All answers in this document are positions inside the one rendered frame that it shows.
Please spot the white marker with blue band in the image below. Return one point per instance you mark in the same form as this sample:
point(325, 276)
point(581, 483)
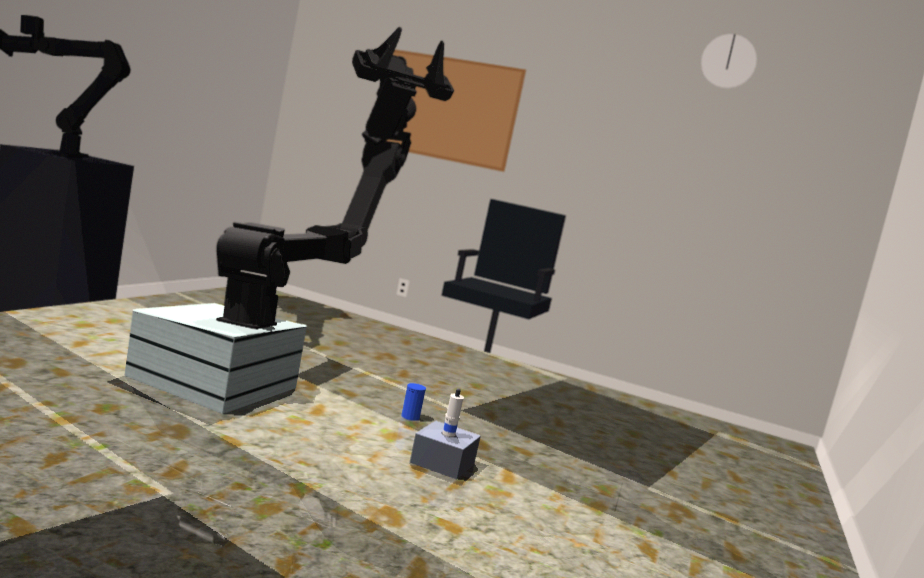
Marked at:
point(453, 414)

